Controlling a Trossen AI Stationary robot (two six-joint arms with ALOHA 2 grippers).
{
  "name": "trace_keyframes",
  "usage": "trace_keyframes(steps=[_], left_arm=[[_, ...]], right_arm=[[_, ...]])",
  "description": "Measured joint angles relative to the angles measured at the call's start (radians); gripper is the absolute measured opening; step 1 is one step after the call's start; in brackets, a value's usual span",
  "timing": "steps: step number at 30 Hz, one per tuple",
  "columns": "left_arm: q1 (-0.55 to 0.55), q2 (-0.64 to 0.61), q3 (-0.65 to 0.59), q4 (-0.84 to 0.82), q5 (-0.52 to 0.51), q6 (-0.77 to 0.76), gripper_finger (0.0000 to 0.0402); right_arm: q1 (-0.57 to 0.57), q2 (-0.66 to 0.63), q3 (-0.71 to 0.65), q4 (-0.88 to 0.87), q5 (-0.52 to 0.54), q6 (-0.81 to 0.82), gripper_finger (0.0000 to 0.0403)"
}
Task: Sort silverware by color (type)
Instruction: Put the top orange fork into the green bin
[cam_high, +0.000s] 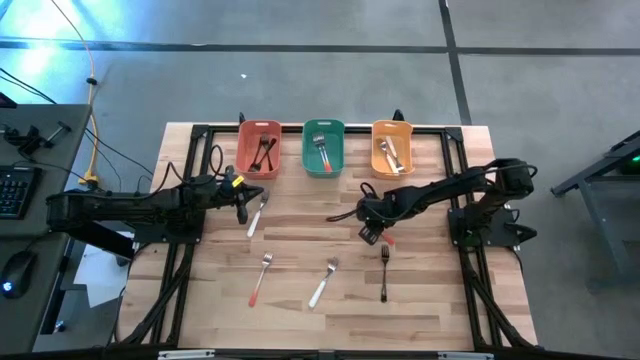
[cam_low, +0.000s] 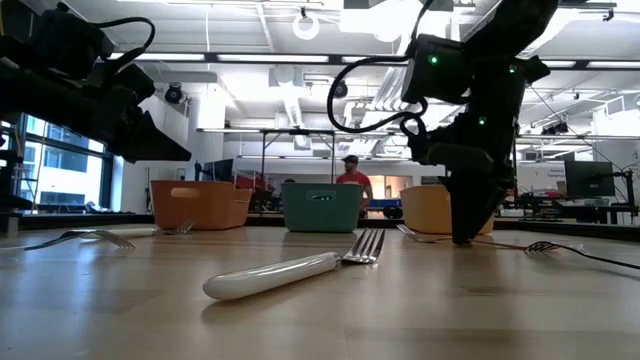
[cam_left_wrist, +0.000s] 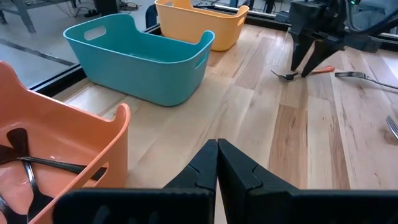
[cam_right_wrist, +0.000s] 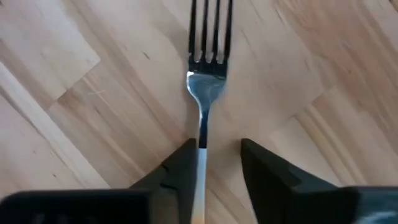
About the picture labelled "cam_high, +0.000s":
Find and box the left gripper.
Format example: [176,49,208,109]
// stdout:
[219,165,265,226]

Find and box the yellow-orange plastic bin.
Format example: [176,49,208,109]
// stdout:
[370,119,415,181]

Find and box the black backlit keyboard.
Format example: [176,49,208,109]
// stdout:
[0,166,43,220]

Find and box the black floor cable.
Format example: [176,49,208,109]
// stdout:
[82,127,155,177]

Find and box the black table edge rail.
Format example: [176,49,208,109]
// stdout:
[0,347,640,360]

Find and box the green plastic bin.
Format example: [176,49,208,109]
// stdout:
[301,118,346,179]

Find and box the black device with green light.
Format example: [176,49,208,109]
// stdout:
[618,149,640,176]

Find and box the black desk support bar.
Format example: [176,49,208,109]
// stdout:
[64,219,136,261]

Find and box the black aluminium table frame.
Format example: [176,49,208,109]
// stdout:
[108,108,540,351]

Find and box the yellow power cable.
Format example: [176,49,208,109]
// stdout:
[48,0,100,190]

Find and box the black computer mouse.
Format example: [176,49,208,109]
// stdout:
[0,249,37,300]

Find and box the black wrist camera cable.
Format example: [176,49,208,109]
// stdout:
[208,143,225,179]

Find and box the grey desk with keyboard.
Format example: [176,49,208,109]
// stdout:
[0,103,94,237]

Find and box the white paper sheet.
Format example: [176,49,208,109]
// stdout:
[73,243,132,309]

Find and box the grey desk with mouse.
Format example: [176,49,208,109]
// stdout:
[0,232,70,355]

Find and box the black clamp mount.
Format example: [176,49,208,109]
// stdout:
[2,121,74,157]

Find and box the coral red plastic bin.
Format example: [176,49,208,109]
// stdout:
[235,118,283,180]

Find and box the silver metal bracket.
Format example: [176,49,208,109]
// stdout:
[157,349,216,360]
[437,351,495,360]

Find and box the dark metal side table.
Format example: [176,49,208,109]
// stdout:
[549,128,640,291]

